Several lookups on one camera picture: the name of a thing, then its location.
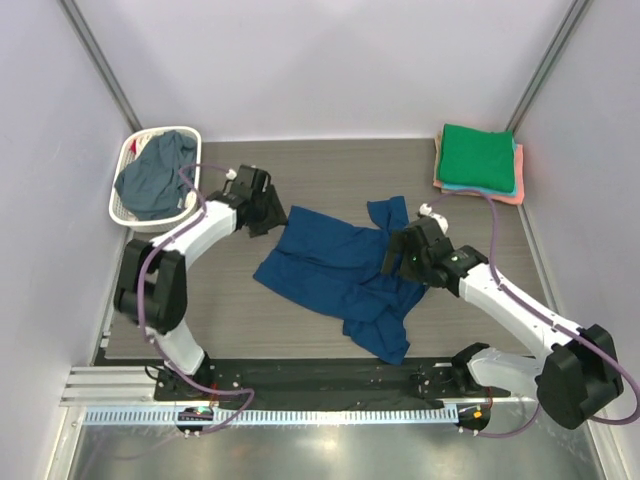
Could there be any dark blue t shirt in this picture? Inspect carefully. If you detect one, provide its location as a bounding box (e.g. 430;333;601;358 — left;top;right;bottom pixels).
253;196;426;365

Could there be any white plastic laundry basket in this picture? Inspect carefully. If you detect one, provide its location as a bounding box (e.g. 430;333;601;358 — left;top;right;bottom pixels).
109;126;202;233

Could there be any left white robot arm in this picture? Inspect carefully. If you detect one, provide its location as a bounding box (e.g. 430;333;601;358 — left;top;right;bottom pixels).
114;165;287;400

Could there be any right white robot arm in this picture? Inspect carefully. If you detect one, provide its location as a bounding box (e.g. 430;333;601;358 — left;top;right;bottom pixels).
381;214;624;429

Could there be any grey blue t shirt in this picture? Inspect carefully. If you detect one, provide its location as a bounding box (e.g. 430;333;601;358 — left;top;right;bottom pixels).
114;130;198;221

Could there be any folded pink t shirt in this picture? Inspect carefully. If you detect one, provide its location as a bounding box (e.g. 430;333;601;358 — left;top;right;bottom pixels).
433;144;525;206

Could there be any folded tan t shirt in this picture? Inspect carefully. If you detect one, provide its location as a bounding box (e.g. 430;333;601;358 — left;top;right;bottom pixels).
434;131;443;179

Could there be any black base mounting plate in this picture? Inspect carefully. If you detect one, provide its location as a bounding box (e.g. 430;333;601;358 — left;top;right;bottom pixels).
149;357;512;401

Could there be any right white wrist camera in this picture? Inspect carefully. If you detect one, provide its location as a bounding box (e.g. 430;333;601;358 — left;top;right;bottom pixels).
418;203;449;234

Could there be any white slotted cable duct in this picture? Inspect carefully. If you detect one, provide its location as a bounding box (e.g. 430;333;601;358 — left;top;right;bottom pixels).
83;404;458;427

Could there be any aluminium frame rail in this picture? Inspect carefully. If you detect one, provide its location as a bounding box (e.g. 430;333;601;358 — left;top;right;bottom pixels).
60;366;156;406

